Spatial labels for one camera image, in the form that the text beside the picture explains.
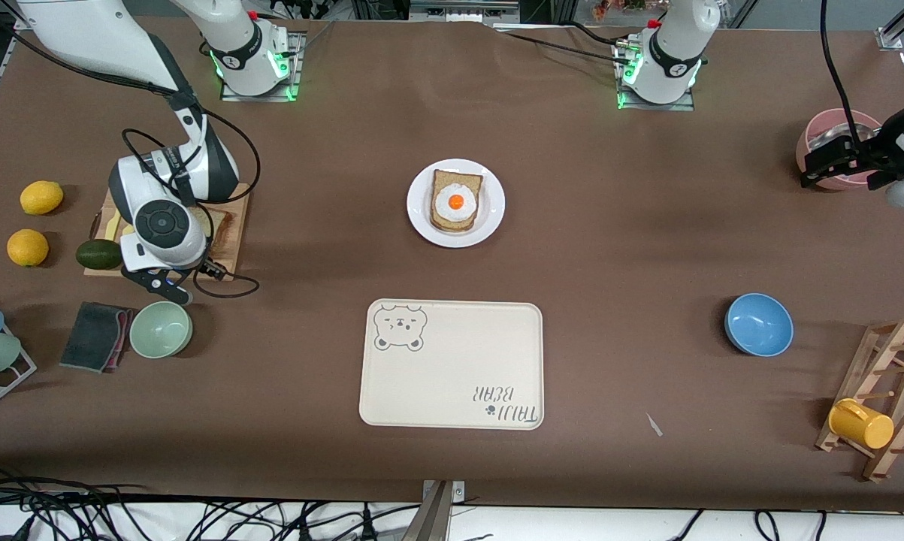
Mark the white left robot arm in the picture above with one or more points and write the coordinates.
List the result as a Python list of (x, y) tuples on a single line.
[(669, 68)]

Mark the yellow mug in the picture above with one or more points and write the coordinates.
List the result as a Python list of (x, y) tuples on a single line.
[(865, 428)]

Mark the toy fried egg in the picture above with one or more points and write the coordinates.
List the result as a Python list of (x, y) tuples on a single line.
[(442, 203)]

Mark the plain brown bread slice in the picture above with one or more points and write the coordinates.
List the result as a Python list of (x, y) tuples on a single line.
[(219, 225)]

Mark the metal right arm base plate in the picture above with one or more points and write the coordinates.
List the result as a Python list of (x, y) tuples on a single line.
[(295, 89)]

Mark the small metal bracket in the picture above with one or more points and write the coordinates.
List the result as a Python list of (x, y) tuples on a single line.
[(458, 492)]

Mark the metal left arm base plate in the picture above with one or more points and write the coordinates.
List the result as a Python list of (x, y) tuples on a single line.
[(681, 107)]

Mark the dark grey folded cloth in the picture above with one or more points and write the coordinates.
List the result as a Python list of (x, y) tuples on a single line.
[(91, 336)]

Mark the cream bear print tray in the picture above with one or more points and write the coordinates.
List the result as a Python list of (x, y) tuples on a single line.
[(452, 368)]

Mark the grey metal bar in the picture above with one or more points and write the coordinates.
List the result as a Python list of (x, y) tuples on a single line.
[(429, 518)]

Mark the blue bowl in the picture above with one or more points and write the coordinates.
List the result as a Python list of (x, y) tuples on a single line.
[(758, 324)]

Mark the dark green avocado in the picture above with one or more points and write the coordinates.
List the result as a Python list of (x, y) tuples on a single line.
[(97, 255)]

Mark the pink folded cloth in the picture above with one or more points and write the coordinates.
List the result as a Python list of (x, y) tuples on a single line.
[(126, 334)]

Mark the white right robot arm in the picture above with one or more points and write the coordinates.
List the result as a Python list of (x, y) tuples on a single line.
[(83, 34)]

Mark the wooden peg mug rack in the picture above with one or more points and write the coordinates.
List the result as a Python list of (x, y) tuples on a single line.
[(872, 368)]

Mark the round white plate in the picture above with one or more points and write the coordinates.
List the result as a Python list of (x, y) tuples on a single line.
[(421, 218)]

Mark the bamboo cutting board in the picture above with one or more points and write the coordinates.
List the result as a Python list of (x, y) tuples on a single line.
[(240, 225)]

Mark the pale green bowl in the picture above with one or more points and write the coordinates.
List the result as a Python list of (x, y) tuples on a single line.
[(160, 334)]

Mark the yellow lemon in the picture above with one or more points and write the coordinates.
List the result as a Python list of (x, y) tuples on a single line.
[(42, 197), (28, 248)]

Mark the pink bowl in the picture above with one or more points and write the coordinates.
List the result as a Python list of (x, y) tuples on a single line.
[(803, 146)]

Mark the yellow plastic knife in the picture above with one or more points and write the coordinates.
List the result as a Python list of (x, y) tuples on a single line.
[(110, 225)]

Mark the shiny metal scoop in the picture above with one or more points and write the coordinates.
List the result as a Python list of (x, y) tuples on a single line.
[(846, 129)]

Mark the grey metal equipment box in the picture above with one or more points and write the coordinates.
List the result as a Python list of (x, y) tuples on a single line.
[(463, 9)]

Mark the small white tape scrap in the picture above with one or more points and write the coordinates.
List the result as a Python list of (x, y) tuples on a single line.
[(653, 424)]

